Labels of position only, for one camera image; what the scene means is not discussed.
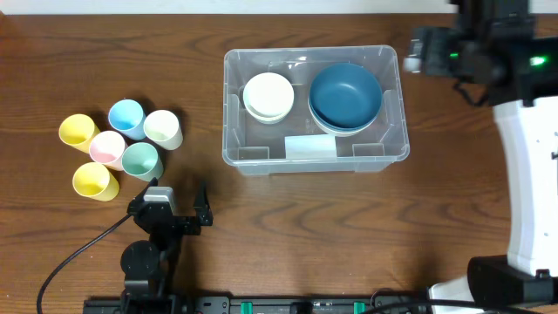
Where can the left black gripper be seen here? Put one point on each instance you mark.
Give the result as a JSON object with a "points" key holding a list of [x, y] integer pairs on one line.
{"points": [[175, 224]]}

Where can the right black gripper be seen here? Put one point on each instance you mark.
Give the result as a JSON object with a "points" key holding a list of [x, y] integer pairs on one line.
{"points": [[436, 57]]}

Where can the mint green cup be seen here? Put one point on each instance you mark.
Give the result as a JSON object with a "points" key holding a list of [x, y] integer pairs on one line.
{"points": [[142, 161]]}

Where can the cream white cup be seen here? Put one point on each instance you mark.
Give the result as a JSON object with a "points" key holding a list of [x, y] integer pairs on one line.
{"points": [[163, 128]]}

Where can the yellow cup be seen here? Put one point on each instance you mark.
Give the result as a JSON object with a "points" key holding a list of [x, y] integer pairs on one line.
{"points": [[78, 131], [94, 180]]}

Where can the pink cup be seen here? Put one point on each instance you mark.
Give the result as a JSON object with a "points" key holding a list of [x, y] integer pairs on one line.
{"points": [[107, 148]]}

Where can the light blue cup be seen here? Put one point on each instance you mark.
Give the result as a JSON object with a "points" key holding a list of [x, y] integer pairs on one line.
{"points": [[127, 116]]}

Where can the dark blue bowl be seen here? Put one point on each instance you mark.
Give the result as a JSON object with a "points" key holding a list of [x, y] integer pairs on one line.
{"points": [[314, 114], [346, 95]]}

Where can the beige large bowl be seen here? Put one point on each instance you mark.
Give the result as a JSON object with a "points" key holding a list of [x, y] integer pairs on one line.
{"points": [[338, 131]]}

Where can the clear plastic storage container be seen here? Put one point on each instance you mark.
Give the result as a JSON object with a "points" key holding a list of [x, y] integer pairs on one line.
{"points": [[296, 144]]}

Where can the yellow small bowl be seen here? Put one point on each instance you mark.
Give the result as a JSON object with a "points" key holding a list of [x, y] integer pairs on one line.
{"points": [[253, 113]]}

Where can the white small bowl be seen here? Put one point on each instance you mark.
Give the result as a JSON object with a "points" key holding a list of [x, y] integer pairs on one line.
{"points": [[269, 93]]}

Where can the grey small bowl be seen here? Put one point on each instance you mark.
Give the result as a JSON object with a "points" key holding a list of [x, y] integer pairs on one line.
{"points": [[270, 121]]}

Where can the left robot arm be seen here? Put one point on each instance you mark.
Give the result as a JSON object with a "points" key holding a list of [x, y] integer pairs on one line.
{"points": [[149, 265]]}

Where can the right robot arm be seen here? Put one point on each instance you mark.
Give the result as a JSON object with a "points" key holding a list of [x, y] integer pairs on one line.
{"points": [[494, 44]]}

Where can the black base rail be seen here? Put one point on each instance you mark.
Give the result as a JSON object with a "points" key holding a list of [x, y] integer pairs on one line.
{"points": [[235, 305]]}

